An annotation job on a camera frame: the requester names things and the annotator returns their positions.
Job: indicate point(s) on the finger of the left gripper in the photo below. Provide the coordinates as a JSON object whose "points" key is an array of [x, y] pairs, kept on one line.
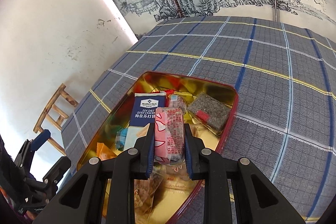
{"points": [[40, 140], [56, 173]]}

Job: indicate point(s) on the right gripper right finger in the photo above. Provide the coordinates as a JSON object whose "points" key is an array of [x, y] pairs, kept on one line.
{"points": [[235, 190]]}

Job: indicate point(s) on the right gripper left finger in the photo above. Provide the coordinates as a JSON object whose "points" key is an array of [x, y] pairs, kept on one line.
{"points": [[82, 199]]}

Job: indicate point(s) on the clear biscuit packet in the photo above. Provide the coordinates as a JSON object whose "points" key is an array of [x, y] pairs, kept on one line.
{"points": [[144, 191]]}

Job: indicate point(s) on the blue soda cracker pack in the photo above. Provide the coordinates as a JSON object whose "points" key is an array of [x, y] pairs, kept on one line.
{"points": [[143, 113]]}

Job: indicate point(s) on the dark seed bar packet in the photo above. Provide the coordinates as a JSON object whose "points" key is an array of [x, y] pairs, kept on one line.
{"points": [[210, 112]]}

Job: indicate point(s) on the pink snack packet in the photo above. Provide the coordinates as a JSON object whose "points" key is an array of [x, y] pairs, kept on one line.
{"points": [[169, 136]]}

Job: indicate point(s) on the orange snack packet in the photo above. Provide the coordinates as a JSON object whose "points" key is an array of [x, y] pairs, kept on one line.
{"points": [[104, 153]]}

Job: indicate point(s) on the blue candy wrapper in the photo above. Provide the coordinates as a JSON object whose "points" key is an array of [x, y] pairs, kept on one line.
{"points": [[121, 139]]}

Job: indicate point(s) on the red snack packet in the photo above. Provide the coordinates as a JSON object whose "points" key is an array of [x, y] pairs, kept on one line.
{"points": [[176, 101]]}

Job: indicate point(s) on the wooden chair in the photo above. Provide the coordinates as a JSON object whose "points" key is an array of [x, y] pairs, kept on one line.
{"points": [[52, 113]]}

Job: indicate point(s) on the red gold toffee tin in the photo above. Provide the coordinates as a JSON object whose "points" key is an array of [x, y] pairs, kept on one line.
{"points": [[167, 101]]}

